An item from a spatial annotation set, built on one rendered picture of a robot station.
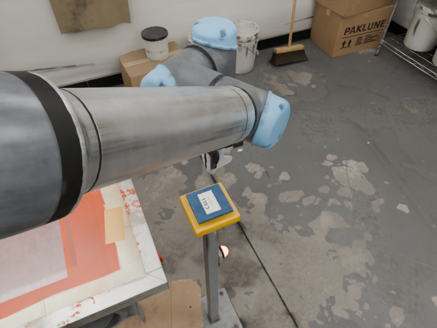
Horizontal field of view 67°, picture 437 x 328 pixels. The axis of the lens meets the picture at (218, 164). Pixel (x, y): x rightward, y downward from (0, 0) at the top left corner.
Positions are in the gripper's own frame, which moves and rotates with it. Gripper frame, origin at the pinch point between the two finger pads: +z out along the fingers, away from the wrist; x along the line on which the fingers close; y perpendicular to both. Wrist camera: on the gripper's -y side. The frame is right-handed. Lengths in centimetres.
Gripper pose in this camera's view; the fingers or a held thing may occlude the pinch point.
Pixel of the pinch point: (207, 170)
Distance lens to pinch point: 79.5
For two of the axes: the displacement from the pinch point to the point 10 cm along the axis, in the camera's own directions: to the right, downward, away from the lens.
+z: 0.0, 6.7, 7.4
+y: 9.1, -3.1, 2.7
